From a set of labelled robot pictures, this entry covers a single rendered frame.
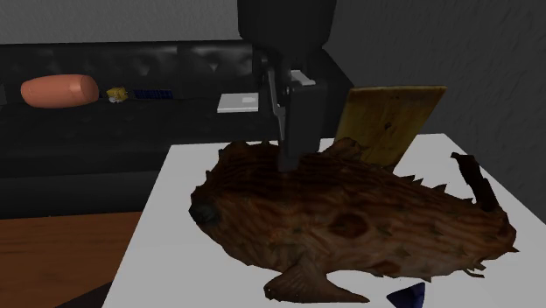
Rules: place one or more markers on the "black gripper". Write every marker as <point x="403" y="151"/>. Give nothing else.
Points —
<point x="286" y="25"/>

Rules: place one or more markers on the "yellow wooden board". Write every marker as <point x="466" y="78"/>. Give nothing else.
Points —
<point x="386" y="121"/>

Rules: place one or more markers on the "brown spiny fish figure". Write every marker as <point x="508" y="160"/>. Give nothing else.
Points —
<point x="341" y="221"/>

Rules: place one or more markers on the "black leather sofa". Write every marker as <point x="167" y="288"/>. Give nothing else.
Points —
<point x="128" y="140"/>

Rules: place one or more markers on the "yellow and blue satellite toy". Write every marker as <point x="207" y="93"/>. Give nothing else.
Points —
<point x="117" y="94"/>

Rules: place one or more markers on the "orange cylinder cushion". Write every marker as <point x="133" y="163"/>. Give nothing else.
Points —
<point x="59" y="91"/>

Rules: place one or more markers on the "dark blue pointed object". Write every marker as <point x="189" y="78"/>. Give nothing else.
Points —
<point x="409" y="297"/>

